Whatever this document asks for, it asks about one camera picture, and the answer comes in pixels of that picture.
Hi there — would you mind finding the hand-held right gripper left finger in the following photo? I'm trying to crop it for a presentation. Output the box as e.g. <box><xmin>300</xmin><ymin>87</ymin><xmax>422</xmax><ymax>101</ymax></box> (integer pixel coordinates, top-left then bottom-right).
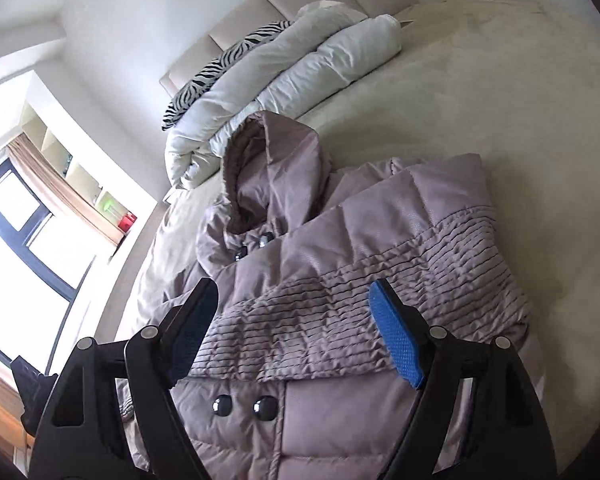
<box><xmin>27</xmin><ymin>277</ymin><xmax>220</xmax><ymax>480</ymax></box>

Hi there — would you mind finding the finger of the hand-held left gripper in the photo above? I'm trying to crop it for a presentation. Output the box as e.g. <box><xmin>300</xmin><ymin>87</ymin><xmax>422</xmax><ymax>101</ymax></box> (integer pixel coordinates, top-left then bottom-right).
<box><xmin>10</xmin><ymin>355</ymin><xmax>58</xmax><ymax>436</ymax></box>

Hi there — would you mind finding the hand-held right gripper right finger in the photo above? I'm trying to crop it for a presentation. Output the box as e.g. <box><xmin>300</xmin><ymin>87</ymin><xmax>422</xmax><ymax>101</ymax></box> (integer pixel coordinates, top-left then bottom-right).
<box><xmin>369</xmin><ymin>278</ymin><xmax>561</xmax><ymax>480</ymax></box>

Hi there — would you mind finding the mauve quilted hooded jacket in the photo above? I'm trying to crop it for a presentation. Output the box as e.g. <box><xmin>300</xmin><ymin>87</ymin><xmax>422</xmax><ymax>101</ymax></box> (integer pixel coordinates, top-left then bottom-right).
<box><xmin>115</xmin><ymin>110</ymin><xmax>548</xmax><ymax>480</ymax></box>

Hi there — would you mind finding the black framed window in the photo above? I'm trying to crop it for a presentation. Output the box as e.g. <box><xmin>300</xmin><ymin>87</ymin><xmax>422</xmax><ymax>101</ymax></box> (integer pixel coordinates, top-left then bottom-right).
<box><xmin>0</xmin><ymin>155</ymin><xmax>98</xmax><ymax>366</ymax></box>

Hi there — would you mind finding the beige curtain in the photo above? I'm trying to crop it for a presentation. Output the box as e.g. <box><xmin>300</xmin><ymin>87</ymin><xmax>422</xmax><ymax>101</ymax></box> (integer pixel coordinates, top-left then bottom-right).
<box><xmin>6</xmin><ymin>135</ymin><xmax>126</xmax><ymax>248</ymax></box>

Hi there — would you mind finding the white built-in shelf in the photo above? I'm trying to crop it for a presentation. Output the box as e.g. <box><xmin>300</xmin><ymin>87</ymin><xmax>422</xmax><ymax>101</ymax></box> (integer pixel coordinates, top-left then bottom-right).
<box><xmin>17</xmin><ymin>102</ymin><xmax>138</xmax><ymax>241</ymax></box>

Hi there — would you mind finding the bed with beige sheet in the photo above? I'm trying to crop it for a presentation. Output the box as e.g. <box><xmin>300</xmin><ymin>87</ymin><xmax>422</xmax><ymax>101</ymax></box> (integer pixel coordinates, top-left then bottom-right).
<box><xmin>112</xmin><ymin>0</ymin><xmax>600</xmax><ymax>480</ymax></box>

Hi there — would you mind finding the zebra print pillow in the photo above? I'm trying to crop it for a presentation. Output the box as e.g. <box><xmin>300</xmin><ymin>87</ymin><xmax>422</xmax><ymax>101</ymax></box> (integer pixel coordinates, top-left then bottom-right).
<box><xmin>161</xmin><ymin>20</ymin><xmax>293</xmax><ymax>132</ymax></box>

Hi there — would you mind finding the white folded duvet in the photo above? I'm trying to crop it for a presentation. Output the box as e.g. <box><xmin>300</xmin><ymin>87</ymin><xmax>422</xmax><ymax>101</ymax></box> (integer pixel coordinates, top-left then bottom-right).
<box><xmin>165</xmin><ymin>1</ymin><xmax>403</xmax><ymax>191</ymax></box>

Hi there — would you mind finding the beige padded headboard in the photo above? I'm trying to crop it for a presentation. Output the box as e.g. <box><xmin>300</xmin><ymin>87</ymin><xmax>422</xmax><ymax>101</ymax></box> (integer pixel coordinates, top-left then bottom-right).
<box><xmin>159</xmin><ymin>0</ymin><xmax>416</xmax><ymax>98</ymax></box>

